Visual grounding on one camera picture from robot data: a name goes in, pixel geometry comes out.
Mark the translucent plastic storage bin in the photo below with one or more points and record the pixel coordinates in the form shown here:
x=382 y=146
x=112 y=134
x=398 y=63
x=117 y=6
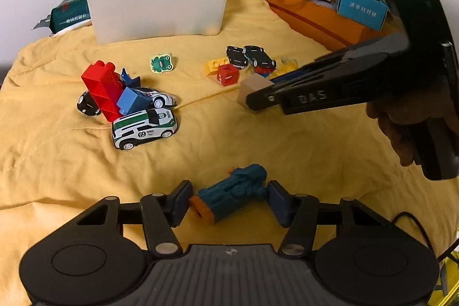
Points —
x=157 y=1

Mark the red cube block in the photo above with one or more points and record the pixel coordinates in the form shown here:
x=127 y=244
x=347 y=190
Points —
x=228 y=75

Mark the small black toy car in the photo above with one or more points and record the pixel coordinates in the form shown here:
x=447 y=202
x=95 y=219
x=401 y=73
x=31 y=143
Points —
x=86 y=105

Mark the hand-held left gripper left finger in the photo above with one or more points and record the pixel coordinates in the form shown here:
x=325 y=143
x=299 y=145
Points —
x=181 y=202

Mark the green and white toy car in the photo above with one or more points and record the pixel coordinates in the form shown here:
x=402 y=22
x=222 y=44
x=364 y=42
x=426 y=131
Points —
x=143 y=128

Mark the yellow plastic toy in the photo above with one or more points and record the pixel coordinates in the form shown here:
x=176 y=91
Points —
x=287 y=65

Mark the beige wooden block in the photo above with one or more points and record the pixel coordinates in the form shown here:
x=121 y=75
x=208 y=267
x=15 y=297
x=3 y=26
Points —
x=251 y=85

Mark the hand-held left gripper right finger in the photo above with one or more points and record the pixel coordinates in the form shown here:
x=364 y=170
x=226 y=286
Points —
x=280 y=205

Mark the person's right hand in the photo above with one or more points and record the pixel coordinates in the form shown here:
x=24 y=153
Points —
x=398 y=126

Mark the dark blue plastic piece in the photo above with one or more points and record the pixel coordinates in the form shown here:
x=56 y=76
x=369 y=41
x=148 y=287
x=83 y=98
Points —
x=129 y=79

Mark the light blue building block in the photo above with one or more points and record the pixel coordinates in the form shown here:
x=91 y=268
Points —
x=129 y=101

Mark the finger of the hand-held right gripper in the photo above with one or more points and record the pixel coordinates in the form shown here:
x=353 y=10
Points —
x=322 y=83

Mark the yellow blanket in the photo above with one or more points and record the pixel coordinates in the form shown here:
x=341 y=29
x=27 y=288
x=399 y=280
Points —
x=251 y=141

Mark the white silver toy car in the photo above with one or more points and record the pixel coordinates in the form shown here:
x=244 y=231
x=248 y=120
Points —
x=159 y=96

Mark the red building block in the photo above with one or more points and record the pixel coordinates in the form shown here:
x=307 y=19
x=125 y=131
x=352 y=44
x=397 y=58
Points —
x=102 y=87

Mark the black and white toy car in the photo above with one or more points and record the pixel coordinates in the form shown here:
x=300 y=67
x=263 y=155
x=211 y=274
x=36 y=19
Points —
x=236 y=56

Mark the green frog eraser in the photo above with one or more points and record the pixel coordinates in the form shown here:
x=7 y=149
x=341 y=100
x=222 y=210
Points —
x=162 y=63

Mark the green tissue pack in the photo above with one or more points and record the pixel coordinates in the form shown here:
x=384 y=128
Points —
x=68 y=13

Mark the black and red toy car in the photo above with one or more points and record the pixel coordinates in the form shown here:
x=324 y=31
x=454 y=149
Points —
x=260 y=58

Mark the small blue cardboard box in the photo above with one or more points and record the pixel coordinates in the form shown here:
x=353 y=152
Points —
x=362 y=8

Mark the orange cardboard box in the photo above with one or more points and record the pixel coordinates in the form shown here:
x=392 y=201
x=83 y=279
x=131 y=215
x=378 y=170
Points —
x=315 y=20

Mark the teal toy figure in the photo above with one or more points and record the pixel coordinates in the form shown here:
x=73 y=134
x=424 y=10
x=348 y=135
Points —
x=233 y=193

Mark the yellow building block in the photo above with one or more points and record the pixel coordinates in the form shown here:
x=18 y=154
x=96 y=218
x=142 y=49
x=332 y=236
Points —
x=214 y=65

